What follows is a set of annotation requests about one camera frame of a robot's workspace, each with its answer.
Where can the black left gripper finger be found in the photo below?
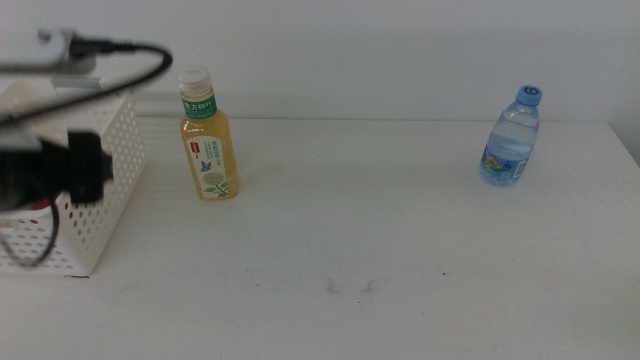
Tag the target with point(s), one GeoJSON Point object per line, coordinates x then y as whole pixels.
{"type": "Point", "coordinates": [90, 167]}

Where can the small water bottle blue cap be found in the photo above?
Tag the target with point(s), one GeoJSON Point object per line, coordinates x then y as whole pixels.
{"type": "Point", "coordinates": [510, 145]}

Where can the white perforated plastic basket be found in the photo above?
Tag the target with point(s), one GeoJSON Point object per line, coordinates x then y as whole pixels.
{"type": "Point", "coordinates": [122, 145]}

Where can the yellow tea bottle green label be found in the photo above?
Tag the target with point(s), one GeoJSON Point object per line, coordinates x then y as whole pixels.
{"type": "Point", "coordinates": [210, 150]}

